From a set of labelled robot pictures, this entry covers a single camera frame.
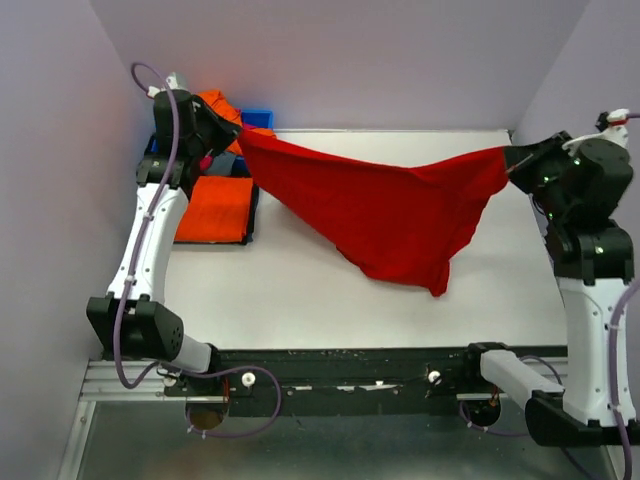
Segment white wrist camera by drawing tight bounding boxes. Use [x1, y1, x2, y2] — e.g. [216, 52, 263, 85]
[146, 72, 189, 99]
[562, 108, 637, 154]

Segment black tray under stack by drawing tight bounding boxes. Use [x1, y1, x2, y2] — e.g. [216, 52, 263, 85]
[171, 174, 261, 247]

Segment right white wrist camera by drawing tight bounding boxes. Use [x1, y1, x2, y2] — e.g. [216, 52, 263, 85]
[562, 108, 637, 154]

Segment folded orange t shirt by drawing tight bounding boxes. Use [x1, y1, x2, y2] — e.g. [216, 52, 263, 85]
[173, 175, 255, 244]

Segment grey crumpled garment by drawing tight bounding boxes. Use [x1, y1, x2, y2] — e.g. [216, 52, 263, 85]
[202, 151, 237, 177]

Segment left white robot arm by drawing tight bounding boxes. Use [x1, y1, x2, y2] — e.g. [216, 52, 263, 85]
[86, 88, 240, 395]

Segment red t shirt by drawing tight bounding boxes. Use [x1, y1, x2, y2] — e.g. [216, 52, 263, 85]
[238, 131, 508, 297]

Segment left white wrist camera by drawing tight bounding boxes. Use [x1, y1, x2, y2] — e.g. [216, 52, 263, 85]
[146, 72, 189, 99]

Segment crumpled orange t shirt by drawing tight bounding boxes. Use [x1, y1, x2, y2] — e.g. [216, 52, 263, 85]
[198, 89, 278, 158]

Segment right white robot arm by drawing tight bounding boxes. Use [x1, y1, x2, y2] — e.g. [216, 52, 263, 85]
[459, 122, 639, 447]

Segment blue plastic bin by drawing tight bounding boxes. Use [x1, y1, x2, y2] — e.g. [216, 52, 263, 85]
[137, 109, 274, 189]

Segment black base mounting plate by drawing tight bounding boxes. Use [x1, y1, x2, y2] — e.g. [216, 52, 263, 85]
[164, 342, 505, 417]

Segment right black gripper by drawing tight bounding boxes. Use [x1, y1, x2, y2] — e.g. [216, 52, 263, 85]
[505, 130, 580, 223]

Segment aluminium extrusion rail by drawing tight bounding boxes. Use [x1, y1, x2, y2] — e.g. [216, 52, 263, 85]
[78, 357, 171, 402]

